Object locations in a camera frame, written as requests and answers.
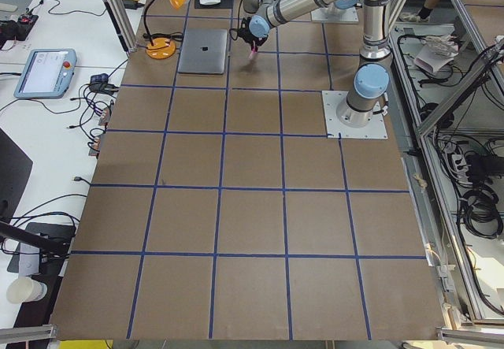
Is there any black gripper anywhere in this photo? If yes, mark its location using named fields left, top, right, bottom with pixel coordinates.
left=237, top=17, right=268, bottom=52

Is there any pink marker pen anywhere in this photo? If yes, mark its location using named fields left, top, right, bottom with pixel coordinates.
left=249, top=51, right=258, bottom=61

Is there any white computer mouse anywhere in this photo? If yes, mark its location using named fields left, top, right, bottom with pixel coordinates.
left=199, top=0, right=221, bottom=6

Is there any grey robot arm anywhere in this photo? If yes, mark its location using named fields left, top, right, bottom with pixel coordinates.
left=326, top=0, right=360, bottom=24
left=239, top=0, right=391, bottom=128

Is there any grey closed laptop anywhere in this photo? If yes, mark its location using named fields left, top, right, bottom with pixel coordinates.
left=178, top=28, right=228, bottom=75

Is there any orange desk lamp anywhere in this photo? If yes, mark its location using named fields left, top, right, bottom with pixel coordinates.
left=143, top=0, right=190, bottom=60

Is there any black power adapter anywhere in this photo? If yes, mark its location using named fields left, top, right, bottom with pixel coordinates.
left=121, top=0, right=145, bottom=10

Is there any blue teach pendant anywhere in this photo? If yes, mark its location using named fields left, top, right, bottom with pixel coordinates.
left=13, top=48, right=77, bottom=99

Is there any white paper cup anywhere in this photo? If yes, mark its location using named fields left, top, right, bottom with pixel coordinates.
left=6, top=277, right=47, bottom=304

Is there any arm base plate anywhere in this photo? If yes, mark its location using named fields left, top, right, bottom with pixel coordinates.
left=311, top=6, right=359, bottom=24
left=321, top=91, right=388, bottom=140

